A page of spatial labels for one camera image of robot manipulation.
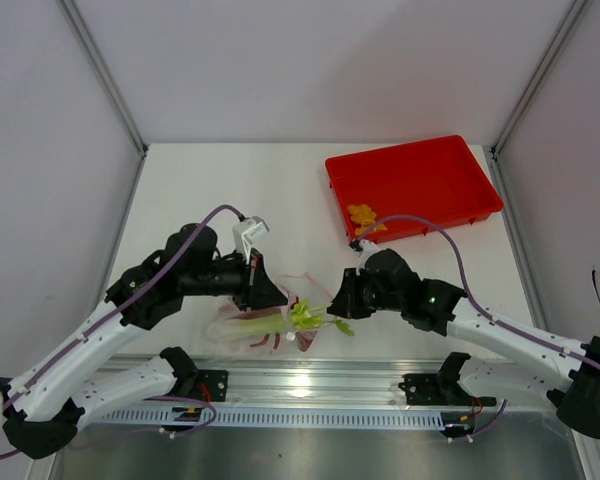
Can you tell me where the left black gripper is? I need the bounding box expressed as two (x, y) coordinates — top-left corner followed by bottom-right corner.
(181, 247), (288, 312)

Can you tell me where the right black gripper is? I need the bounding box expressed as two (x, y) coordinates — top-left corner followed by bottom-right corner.
(327, 268), (405, 320)

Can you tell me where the green white celery stalk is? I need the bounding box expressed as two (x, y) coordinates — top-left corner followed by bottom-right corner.
(207, 298), (355, 341)

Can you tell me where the clear pink-dotted zip bag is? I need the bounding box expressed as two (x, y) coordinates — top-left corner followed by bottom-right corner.
(204, 273), (334, 356)

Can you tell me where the red toy lobster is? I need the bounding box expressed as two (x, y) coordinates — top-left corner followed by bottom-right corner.
(206, 308), (318, 356)

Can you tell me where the yellow pasta pile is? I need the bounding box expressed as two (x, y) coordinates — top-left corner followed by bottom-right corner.
(347, 204), (387, 237)

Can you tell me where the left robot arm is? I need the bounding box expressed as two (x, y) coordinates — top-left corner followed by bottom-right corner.
(0, 217), (287, 459)

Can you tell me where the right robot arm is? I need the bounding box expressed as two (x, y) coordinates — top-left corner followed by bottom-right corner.
(328, 249), (600, 440)

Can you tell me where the red plastic tray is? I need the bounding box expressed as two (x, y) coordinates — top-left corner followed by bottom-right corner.
(325, 135), (503, 239)

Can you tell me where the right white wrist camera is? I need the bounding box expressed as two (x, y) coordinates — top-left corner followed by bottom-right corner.
(349, 239), (380, 266)

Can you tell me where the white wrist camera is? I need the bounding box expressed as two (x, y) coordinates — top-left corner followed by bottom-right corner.
(349, 239), (380, 266)
(232, 216), (270, 260)

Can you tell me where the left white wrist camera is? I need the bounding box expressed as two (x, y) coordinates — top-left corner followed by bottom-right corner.
(232, 216), (270, 260)

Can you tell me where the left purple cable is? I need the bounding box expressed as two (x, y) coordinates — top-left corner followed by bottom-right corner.
(0, 203), (249, 461)

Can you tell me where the purple cable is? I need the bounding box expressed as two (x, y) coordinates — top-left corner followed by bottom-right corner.
(354, 214), (600, 444)
(0, 203), (249, 461)

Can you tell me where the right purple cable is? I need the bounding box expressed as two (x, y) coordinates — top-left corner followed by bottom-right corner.
(354, 214), (600, 444)

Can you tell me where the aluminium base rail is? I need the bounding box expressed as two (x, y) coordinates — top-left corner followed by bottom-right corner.
(97, 357), (589, 412)

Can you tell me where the white slotted cable duct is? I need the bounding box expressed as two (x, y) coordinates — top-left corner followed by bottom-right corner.
(96, 404), (472, 431)

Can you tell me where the right aluminium frame post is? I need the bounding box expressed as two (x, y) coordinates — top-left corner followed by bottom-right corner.
(490, 0), (594, 156)

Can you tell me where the aluminium frame post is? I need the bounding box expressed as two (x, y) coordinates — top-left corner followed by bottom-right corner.
(490, 0), (594, 156)
(56, 0), (148, 157)

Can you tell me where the left aluminium frame post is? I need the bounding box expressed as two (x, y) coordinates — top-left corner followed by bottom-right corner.
(56, 0), (148, 157)

